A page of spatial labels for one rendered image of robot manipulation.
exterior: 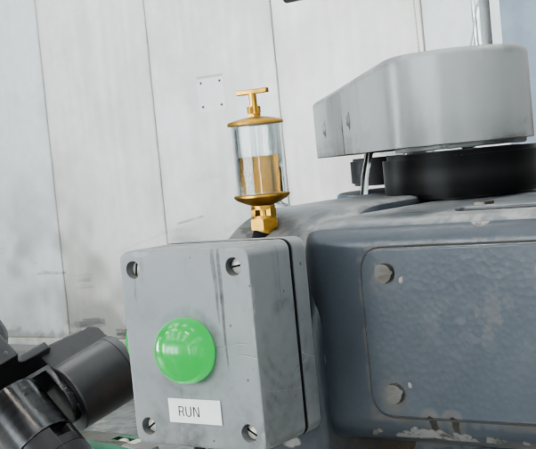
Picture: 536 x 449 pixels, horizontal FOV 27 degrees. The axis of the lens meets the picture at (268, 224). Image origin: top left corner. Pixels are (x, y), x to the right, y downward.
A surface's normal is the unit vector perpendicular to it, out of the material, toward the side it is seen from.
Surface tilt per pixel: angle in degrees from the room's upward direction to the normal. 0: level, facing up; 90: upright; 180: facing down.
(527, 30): 90
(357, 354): 90
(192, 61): 90
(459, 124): 90
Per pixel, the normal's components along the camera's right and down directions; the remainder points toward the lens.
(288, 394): 0.81, -0.05
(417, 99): -0.64, 0.10
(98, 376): 0.44, -0.36
